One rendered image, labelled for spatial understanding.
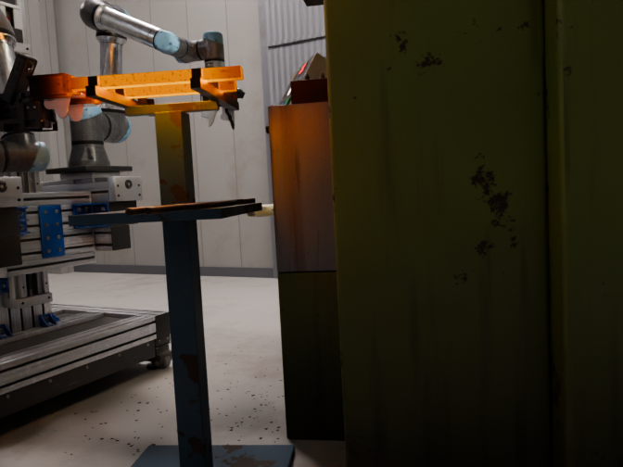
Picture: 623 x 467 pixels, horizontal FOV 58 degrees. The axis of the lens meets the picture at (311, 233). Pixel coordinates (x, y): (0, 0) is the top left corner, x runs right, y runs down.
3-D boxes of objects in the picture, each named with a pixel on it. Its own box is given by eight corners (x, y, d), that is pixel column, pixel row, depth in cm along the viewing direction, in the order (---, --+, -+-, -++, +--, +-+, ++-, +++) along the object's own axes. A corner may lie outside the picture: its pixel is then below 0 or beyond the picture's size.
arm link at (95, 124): (63, 142, 212) (60, 106, 211) (88, 144, 225) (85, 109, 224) (89, 139, 208) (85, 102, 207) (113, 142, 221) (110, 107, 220)
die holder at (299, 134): (276, 271, 152) (267, 106, 149) (303, 255, 190) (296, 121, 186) (491, 266, 142) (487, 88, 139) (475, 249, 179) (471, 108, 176)
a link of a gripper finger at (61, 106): (87, 117, 124) (51, 120, 126) (84, 90, 123) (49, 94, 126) (77, 116, 121) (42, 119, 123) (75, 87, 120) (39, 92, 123)
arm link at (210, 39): (207, 36, 214) (227, 33, 211) (209, 66, 215) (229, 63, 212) (196, 31, 206) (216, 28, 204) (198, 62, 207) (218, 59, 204)
